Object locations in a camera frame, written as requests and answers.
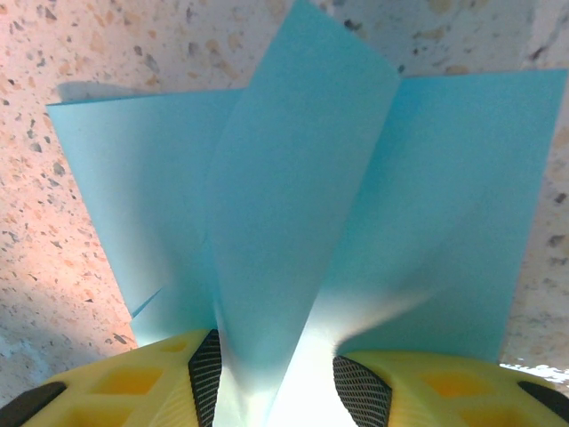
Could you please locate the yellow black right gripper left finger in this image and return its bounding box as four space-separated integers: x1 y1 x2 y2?
0 328 222 427

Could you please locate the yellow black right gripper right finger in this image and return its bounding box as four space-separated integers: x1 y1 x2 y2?
332 350 569 427

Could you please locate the light blue cloth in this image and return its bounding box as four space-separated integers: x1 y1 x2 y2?
45 0 569 427

